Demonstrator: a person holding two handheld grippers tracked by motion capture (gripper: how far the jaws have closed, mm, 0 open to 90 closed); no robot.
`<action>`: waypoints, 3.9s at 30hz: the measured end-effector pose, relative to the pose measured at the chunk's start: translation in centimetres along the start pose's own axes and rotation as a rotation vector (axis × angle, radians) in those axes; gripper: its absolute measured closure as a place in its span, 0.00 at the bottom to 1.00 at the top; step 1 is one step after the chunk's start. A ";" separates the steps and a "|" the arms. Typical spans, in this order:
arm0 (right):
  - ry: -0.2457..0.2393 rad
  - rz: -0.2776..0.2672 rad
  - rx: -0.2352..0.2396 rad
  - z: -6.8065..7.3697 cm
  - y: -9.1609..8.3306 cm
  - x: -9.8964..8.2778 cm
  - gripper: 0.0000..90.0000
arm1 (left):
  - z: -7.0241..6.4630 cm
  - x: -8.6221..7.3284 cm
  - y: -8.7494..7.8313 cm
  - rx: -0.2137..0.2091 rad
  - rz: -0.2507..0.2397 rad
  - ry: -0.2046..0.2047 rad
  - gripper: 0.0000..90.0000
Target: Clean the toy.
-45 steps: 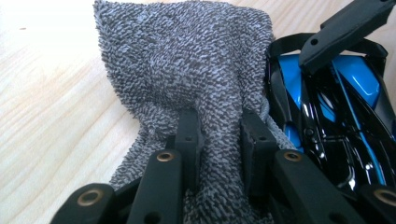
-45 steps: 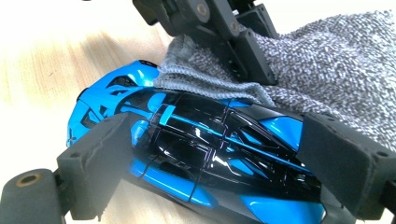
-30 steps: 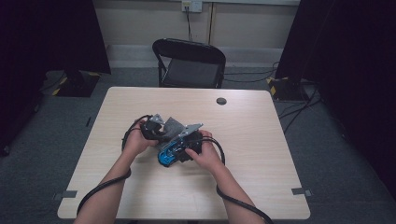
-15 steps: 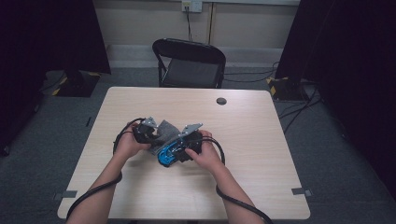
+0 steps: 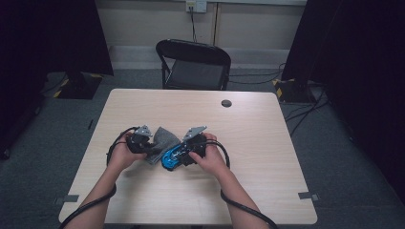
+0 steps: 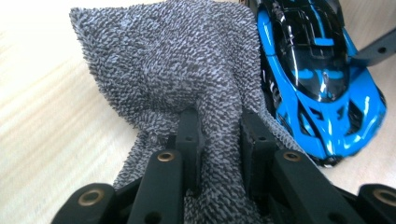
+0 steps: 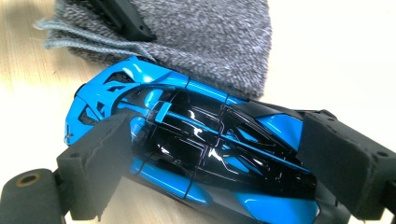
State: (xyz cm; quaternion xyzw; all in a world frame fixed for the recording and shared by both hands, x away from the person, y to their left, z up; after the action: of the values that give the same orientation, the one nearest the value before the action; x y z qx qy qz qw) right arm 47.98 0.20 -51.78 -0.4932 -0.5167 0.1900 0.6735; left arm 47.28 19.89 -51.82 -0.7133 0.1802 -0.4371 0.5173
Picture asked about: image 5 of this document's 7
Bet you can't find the thin wall conduit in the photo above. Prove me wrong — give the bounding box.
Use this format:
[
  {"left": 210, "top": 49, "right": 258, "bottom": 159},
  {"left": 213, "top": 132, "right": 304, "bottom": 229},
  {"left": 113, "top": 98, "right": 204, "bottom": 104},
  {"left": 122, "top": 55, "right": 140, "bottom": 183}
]
[{"left": 212, "top": 2, "right": 222, "bottom": 46}]

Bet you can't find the black folding chair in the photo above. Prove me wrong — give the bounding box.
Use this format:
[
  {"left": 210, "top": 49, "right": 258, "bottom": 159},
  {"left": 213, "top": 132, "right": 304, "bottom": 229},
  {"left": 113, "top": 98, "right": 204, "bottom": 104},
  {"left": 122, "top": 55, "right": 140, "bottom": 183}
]
[{"left": 155, "top": 38, "right": 232, "bottom": 92}]

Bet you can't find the white wall socket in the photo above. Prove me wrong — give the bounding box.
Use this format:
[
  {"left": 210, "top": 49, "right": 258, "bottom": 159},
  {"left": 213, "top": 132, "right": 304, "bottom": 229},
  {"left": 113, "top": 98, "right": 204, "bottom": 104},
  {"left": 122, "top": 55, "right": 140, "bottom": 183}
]
[{"left": 185, "top": 0, "right": 208, "bottom": 13}]

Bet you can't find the person's right hand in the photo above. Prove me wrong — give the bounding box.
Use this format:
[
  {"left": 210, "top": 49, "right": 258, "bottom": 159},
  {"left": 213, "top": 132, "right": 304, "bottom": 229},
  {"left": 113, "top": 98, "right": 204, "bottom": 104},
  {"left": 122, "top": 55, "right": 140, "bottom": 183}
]
[{"left": 188, "top": 132, "right": 229, "bottom": 179}]

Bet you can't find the black curtain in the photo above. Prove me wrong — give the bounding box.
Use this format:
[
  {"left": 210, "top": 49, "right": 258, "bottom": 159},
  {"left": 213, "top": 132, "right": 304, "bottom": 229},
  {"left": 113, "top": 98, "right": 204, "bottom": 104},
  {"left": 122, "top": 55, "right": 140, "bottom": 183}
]
[
  {"left": 280, "top": 0, "right": 405, "bottom": 204},
  {"left": 0, "top": 0, "right": 115, "bottom": 160}
]

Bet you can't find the left hand-held gripper black cable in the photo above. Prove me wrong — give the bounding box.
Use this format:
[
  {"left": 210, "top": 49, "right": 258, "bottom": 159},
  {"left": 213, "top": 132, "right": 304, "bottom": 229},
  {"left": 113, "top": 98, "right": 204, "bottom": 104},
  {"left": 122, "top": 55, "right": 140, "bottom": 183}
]
[{"left": 58, "top": 126, "right": 141, "bottom": 229}]

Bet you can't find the blue toy sports car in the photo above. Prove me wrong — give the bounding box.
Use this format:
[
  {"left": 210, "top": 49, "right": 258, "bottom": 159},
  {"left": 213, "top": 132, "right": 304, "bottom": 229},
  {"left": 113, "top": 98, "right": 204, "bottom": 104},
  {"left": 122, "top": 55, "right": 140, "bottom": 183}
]
[{"left": 160, "top": 142, "right": 192, "bottom": 172}]

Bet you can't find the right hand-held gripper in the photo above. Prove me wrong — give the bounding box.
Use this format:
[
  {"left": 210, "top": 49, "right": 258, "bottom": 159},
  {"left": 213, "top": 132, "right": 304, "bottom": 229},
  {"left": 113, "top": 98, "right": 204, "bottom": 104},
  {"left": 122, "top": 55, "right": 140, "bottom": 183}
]
[{"left": 177, "top": 125, "right": 208, "bottom": 167}]

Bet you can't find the right hand-held gripper black cable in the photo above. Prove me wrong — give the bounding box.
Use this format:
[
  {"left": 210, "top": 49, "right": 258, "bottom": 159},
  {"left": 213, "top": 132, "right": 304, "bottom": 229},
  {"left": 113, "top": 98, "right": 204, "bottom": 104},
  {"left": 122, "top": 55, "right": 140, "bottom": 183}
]
[{"left": 202, "top": 139, "right": 279, "bottom": 229}]

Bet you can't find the black stand base striped tape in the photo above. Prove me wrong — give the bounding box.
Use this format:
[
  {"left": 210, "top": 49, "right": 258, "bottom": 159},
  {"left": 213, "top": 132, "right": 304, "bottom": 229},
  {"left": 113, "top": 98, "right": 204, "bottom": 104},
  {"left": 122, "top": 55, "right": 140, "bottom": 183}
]
[
  {"left": 52, "top": 71, "right": 104, "bottom": 100},
  {"left": 271, "top": 77, "right": 316, "bottom": 104}
]

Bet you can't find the grey tape strip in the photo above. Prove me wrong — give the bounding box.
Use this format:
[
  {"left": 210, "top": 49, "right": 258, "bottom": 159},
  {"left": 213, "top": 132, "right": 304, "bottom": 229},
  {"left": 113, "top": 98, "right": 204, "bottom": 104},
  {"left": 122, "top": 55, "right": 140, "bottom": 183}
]
[
  {"left": 53, "top": 194, "right": 80, "bottom": 205},
  {"left": 297, "top": 191, "right": 319, "bottom": 202}
]

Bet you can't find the black floor cable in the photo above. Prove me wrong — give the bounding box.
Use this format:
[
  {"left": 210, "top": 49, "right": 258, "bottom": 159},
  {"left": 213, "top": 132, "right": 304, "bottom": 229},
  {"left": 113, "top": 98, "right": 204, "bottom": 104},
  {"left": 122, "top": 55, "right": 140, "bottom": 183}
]
[
  {"left": 288, "top": 87, "right": 328, "bottom": 138},
  {"left": 228, "top": 62, "right": 287, "bottom": 78},
  {"left": 228, "top": 75, "right": 283, "bottom": 86},
  {"left": 285, "top": 92, "right": 330, "bottom": 123}
]

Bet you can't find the hand-held gripper black cable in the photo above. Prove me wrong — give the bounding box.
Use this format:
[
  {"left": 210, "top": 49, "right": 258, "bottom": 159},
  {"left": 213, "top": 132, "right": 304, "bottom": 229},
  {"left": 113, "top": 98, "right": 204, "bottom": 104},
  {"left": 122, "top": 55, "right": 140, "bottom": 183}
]
[
  {"left": 58, "top": 126, "right": 141, "bottom": 229},
  {"left": 202, "top": 139, "right": 279, "bottom": 229}
]

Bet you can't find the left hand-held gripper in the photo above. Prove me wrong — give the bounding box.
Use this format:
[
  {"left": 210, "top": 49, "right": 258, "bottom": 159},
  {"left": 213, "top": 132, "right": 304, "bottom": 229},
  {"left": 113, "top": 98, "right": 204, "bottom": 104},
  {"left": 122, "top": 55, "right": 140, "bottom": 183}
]
[{"left": 125, "top": 124, "right": 158, "bottom": 156}]

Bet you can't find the grey cloth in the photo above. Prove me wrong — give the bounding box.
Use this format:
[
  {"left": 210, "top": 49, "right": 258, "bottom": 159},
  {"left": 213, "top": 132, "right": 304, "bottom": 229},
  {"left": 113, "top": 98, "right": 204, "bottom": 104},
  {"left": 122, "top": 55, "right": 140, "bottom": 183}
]
[{"left": 144, "top": 126, "right": 181, "bottom": 166}]

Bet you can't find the person's left hand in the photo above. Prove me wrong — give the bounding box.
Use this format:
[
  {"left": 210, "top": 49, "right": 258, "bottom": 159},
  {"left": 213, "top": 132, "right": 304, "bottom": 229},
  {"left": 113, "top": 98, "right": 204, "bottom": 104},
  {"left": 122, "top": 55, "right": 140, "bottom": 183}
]
[{"left": 107, "top": 132, "right": 148, "bottom": 175}]

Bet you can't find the black socket cable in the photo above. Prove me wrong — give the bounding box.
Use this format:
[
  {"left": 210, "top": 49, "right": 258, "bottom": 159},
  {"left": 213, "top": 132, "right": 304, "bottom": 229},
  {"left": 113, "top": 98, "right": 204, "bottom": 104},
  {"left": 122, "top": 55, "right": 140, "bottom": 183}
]
[{"left": 189, "top": 7, "right": 199, "bottom": 43}]

